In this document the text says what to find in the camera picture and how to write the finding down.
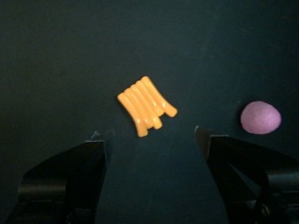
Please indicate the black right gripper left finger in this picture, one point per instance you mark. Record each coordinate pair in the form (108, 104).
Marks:
(65, 180)

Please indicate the orange toy fries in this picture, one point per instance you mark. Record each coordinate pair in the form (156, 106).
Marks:
(145, 105)

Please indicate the purple toy ball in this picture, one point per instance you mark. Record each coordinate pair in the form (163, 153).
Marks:
(260, 117)

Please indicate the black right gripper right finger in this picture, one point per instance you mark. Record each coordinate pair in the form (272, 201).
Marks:
(248, 175)

